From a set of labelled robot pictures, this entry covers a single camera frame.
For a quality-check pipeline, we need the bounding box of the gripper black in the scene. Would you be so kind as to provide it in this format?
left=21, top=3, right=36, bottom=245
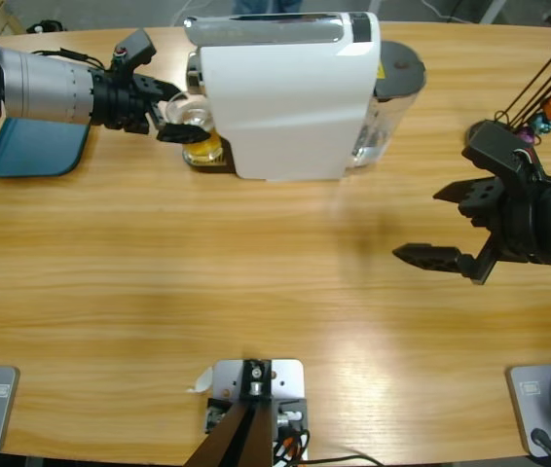
left=391, top=175, right=544, bottom=286
left=89, top=66, right=211, bottom=145

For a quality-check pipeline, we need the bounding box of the clear plastic cup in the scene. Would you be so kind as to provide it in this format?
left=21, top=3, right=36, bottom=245
left=165, top=90, right=225, bottom=169

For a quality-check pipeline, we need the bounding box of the white capsule coffee machine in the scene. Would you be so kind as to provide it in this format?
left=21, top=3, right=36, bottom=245
left=181, top=10, right=384, bottom=184

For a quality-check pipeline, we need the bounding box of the black capsule holder with rods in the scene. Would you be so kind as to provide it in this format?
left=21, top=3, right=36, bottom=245
left=466, top=31, right=551, bottom=147

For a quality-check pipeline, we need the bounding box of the teal plastic tray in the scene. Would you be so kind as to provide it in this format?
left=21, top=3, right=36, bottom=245
left=0, top=118, right=90, bottom=179

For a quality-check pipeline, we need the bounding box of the person in blue jeans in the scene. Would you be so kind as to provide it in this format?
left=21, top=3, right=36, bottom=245
left=233, top=0, right=305, bottom=16

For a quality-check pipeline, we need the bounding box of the small black floor object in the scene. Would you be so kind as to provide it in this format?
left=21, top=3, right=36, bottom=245
left=25, top=18, right=68, bottom=35

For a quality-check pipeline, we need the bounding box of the curled white tape piece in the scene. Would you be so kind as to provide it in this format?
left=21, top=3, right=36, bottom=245
left=186, top=367, right=215, bottom=394

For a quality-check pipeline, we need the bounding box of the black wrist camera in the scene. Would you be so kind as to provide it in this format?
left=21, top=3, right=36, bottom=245
left=111, top=27, right=156, bottom=75
left=460, top=120, right=548, bottom=185

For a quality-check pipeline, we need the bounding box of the white floor cable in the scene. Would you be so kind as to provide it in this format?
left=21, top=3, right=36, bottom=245
left=421, top=0, right=481, bottom=24
left=170, top=0, right=208, bottom=26

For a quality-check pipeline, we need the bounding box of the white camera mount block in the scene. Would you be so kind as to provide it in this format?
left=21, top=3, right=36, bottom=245
left=205, top=358, right=310, bottom=463

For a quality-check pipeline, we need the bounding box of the thin black mount cable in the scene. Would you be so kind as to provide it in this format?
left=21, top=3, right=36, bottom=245
left=299, top=454, right=386, bottom=467

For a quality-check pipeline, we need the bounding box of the orange and white cable bundle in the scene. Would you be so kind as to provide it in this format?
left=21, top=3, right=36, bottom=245
left=273, top=428, right=312, bottom=463

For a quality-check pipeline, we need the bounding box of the dark camera post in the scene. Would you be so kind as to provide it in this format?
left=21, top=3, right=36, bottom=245
left=181, top=358, right=276, bottom=467

